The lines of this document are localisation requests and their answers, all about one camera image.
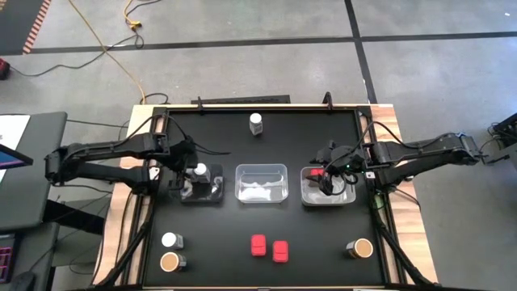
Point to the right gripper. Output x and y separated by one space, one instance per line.
343 159

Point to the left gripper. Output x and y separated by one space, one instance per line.
183 151

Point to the red-lid paprika tin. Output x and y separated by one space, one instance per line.
258 245
317 171
280 251

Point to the white-lid spice jar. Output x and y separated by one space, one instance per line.
169 239
256 119
201 169

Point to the gold-lid spice jar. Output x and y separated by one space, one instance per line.
361 247
171 262

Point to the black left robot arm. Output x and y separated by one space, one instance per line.
101 151

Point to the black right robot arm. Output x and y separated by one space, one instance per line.
424 151

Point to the white plastic bin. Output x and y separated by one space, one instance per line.
343 196

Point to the smoky dark transparent bin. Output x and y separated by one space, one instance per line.
216 194

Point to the clear plastic bin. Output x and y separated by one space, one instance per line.
262 186

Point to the black arched clamp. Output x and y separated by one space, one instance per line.
329 101
199 106

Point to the grey desk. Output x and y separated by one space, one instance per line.
24 194

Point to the tablet with lit screen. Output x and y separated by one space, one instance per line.
10 159

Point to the white paper sheet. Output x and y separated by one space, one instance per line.
12 129

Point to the black computer mouse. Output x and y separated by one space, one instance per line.
22 281

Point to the backlit keyboard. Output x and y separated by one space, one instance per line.
5 258

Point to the red box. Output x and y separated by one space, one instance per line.
4 68

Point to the black mat orange stripes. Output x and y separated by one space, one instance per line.
16 24

